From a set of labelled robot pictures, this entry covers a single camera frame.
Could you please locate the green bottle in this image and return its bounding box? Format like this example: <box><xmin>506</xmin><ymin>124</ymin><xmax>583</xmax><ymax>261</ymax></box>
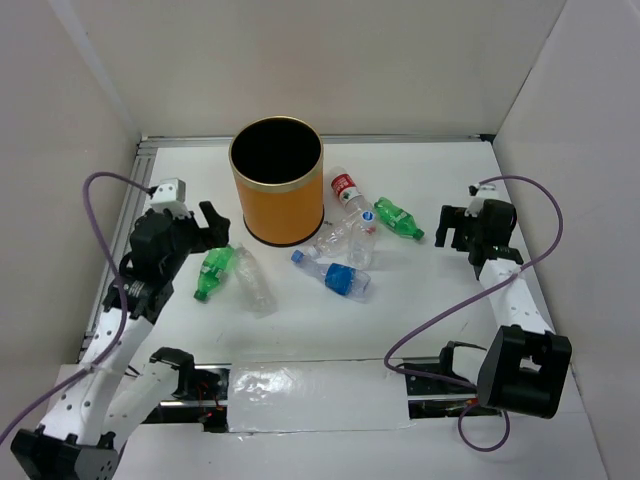
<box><xmin>374</xmin><ymin>197</ymin><xmax>425</xmax><ymax>241</ymax></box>
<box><xmin>194</xmin><ymin>246</ymin><xmax>234</xmax><ymax>302</ymax></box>

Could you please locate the clear crushed bottle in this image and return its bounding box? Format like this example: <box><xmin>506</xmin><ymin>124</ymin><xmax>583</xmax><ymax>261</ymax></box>
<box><xmin>233</xmin><ymin>243</ymin><xmax>277</xmax><ymax>316</ymax></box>

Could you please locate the clear bottle blue round sticker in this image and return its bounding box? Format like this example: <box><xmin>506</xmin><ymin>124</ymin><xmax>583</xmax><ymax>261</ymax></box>
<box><xmin>347</xmin><ymin>210</ymin><xmax>377</xmax><ymax>270</ymax></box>

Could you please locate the red label clear bottle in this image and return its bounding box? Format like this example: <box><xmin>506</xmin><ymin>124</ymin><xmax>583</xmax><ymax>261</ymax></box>
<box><xmin>329</xmin><ymin>167</ymin><xmax>372</xmax><ymax>215</ymax></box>

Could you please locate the blue label clear bottle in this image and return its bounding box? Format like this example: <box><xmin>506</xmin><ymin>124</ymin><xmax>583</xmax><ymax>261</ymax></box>
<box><xmin>291</xmin><ymin>250</ymin><xmax>371</xmax><ymax>301</ymax></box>

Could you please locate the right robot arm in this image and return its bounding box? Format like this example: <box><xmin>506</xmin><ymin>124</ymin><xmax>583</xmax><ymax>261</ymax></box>
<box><xmin>435</xmin><ymin>199</ymin><xmax>572</xmax><ymax>419</ymax></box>

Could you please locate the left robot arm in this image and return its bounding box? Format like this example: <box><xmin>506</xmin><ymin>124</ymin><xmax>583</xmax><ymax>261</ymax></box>
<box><xmin>10</xmin><ymin>201</ymin><xmax>230</xmax><ymax>479</ymax></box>

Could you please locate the orange cylindrical bin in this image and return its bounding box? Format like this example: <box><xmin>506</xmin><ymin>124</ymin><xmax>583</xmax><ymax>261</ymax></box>
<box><xmin>229</xmin><ymin>116</ymin><xmax>325</xmax><ymax>247</ymax></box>

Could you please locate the clear bottle white cap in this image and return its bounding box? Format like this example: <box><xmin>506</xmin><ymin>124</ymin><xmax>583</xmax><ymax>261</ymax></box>
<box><xmin>306</xmin><ymin>214</ymin><xmax>356</xmax><ymax>259</ymax></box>

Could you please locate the white tape patch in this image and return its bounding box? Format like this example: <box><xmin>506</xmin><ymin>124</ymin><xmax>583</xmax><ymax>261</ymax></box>
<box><xmin>227</xmin><ymin>360</ymin><xmax>411</xmax><ymax>433</ymax></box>

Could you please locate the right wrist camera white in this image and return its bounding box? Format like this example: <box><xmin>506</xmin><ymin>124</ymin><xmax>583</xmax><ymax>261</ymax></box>
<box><xmin>465</xmin><ymin>183</ymin><xmax>500</xmax><ymax>217</ymax></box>

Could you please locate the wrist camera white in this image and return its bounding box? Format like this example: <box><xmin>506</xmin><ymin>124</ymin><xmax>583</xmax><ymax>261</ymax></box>
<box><xmin>465</xmin><ymin>183</ymin><xmax>500</xmax><ymax>217</ymax></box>
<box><xmin>149</xmin><ymin>178</ymin><xmax>189</xmax><ymax>218</ymax></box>

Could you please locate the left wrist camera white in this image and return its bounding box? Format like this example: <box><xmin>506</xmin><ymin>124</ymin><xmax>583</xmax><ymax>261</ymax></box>
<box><xmin>149</xmin><ymin>178</ymin><xmax>189</xmax><ymax>218</ymax></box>

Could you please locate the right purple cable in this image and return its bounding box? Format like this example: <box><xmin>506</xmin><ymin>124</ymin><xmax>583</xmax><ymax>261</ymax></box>
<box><xmin>383</xmin><ymin>175</ymin><xmax>565</xmax><ymax>453</ymax></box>

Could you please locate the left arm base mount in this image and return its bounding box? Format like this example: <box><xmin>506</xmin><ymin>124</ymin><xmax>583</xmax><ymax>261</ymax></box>
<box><xmin>143</xmin><ymin>364</ymin><xmax>231</xmax><ymax>433</ymax></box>

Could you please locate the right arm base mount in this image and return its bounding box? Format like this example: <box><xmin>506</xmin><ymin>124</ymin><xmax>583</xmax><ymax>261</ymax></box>
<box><xmin>399</xmin><ymin>358</ymin><xmax>501</xmax><ymax>420</ymax></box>

